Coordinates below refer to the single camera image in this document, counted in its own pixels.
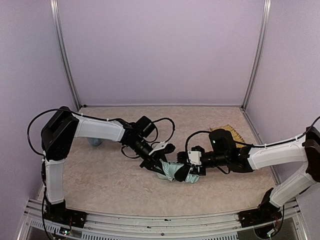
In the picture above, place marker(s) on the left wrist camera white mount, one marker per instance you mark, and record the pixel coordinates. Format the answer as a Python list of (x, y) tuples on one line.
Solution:
[(161, 148)]

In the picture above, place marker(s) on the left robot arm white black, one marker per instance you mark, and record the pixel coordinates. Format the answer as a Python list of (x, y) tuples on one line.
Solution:
[(64, 127)]

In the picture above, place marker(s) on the white blue enamel pitcher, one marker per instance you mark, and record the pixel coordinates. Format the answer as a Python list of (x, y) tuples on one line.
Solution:
[(94, 141)]

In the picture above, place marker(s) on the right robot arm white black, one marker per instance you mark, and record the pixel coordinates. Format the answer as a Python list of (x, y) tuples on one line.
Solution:
[(304, 148)]

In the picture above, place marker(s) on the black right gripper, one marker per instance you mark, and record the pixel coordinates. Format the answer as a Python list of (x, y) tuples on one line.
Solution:
[(198, 168)]

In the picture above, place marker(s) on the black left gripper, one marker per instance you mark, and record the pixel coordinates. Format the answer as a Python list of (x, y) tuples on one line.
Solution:
[(155, 158)]

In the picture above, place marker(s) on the mint green black umbrella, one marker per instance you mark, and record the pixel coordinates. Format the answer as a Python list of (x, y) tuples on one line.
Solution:
[(173, 171)]

